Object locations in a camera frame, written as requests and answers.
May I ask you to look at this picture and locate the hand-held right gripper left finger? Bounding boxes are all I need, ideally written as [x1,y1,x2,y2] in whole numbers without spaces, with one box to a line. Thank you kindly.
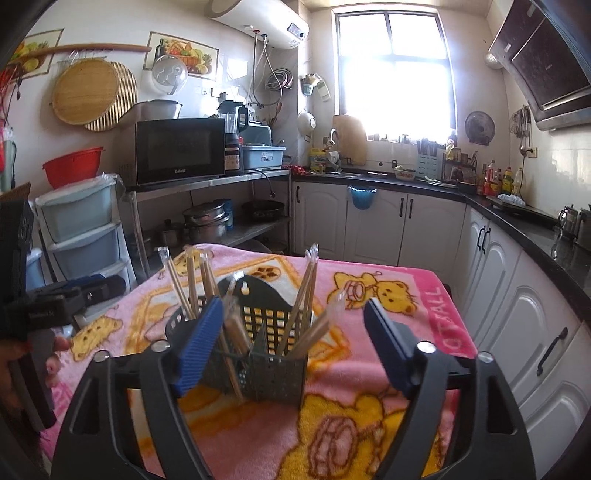
[51,296,226,480]

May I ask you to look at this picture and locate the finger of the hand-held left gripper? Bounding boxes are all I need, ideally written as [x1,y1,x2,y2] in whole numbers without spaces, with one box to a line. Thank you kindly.
[55,274,105,296]
[69,276,128,309]

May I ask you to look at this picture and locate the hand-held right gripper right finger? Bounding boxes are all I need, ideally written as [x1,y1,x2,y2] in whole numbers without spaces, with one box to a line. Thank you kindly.
[362,298,539,480]

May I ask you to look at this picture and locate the dark green plastic utensil holder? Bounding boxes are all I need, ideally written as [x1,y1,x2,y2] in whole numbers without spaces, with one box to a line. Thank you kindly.
[165,274,319,407]

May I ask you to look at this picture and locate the pile of bamboo chopsticks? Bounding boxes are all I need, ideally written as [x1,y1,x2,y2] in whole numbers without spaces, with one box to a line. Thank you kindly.
[157,242,347,402]

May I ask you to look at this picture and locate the hanging steel cooking utensils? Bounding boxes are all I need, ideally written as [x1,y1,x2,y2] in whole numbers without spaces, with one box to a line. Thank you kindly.
[510,105,532,155]

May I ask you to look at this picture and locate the person's left hand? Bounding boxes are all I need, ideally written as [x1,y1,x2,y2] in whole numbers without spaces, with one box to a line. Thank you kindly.
[0,335,73,411]

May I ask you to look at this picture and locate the light blue plastic drawer unit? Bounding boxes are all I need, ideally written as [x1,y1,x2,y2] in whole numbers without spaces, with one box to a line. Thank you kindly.
[34,174,137,287]
[25,247,47,291]

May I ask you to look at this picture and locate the small steel lidded pot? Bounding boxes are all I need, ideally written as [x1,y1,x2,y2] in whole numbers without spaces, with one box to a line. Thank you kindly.
[159,220,183,247]

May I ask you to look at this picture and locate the pink cartoon bear blanket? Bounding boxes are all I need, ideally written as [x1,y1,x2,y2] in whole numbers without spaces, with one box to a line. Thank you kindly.
[39,242,478,480]

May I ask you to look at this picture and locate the red plastic basin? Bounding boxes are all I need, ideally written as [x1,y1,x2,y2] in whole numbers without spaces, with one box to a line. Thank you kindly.
[42,147,105,189]

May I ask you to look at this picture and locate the stacked steel cooking pots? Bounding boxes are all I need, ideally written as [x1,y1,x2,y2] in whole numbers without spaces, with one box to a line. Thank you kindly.
[182,200,234,243]

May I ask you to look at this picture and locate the white kitchen cabinets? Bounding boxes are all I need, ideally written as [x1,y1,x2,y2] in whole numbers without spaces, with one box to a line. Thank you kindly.
[291,180,591,462]

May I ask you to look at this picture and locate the dark iron wok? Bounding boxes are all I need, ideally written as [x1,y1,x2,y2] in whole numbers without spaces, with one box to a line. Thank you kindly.
[241,199,286,221]

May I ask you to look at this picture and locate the blue hanging plastic bin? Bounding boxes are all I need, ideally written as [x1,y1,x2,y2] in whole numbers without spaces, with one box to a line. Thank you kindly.
[348,185,377,210]

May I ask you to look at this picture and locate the stainless steel shelf table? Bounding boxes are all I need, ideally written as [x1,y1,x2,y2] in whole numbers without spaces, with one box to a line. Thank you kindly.
[124,170,293,278]

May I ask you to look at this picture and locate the black microwave oven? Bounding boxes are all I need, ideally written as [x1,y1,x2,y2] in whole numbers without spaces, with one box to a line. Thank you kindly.
[134,117,227,188]

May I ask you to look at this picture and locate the round ribbed bamboo mat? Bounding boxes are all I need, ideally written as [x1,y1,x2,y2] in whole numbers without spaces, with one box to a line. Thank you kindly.
[83,62,139,133]

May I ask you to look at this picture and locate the black kitchen countertop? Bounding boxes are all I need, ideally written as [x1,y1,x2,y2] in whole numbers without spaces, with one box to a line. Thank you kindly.
[291,167,591,296]

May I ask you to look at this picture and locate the grey lidded pot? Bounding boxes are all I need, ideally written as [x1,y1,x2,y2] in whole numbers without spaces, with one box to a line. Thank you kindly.
[121,99,183,121]

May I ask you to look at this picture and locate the pale green knife holder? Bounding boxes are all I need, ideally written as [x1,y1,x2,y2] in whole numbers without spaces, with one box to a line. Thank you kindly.
[418,138,439,171]

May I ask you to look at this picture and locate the round woven bamboo tray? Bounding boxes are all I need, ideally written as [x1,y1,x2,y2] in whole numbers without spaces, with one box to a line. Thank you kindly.
[52,59,120,125]

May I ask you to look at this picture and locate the blue plastic dish box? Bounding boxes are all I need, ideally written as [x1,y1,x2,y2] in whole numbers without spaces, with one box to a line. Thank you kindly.
[240,144,287,171]

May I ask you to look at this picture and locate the row of condiment bottles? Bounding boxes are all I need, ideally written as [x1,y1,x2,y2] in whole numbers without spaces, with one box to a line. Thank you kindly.
[482,161,525,197]

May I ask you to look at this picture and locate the black blender jug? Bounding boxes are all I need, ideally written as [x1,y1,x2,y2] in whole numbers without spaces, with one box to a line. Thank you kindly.
[217,100,250,176]

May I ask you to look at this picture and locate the beige wooden cutting board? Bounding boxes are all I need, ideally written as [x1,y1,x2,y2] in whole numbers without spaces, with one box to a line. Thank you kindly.
[332,115,368,166]

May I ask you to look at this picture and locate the small steel kettle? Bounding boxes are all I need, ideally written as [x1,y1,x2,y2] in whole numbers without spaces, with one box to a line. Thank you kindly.
[558,205,580,238]

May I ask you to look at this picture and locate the clear round plastic lid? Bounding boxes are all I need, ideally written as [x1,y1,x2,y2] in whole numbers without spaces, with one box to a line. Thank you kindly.
[151,53,189,95]

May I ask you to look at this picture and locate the dark steel jug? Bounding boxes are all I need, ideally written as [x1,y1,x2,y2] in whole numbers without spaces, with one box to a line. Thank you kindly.
[573,208,591,245]

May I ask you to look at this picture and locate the long wooden pole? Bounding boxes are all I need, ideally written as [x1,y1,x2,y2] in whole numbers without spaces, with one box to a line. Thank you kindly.
[9,42,153,63]

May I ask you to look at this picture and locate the bright kitchen window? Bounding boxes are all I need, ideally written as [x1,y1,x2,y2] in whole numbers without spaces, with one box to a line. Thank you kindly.
[335,7,455,144]

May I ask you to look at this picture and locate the white cylindrical water heater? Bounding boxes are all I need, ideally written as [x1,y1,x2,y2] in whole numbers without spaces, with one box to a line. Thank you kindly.
[205,0,310,51]

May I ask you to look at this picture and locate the black glass range hood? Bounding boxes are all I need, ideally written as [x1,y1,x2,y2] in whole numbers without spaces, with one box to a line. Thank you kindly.
[488,0,591,132]

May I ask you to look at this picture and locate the black wire spice rack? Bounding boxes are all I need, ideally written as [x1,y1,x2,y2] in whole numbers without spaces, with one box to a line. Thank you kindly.
[442,148,478,185]

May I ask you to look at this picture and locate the small round wall fan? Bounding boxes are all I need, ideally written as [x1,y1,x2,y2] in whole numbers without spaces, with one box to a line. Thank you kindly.
[464,111,496,146]

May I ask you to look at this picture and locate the fruit wall poster with bottle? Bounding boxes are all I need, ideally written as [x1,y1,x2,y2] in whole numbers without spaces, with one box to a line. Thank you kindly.
[144,31,219,80]

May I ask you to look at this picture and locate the coiled grey hose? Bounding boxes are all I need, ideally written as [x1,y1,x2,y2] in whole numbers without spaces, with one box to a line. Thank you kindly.
[265,67,295,90]

